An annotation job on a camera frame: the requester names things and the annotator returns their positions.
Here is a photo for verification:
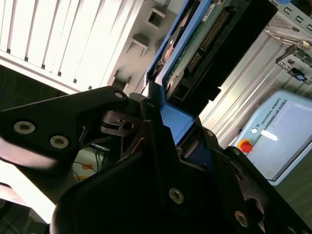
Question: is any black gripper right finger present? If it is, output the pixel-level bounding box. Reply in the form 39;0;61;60
199;125;312;234

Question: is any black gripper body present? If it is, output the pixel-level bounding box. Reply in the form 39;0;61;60
48;146;244;234

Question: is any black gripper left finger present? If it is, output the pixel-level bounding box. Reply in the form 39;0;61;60
0;80;188;206

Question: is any hard disk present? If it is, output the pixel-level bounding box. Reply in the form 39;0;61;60
143;0;278;173

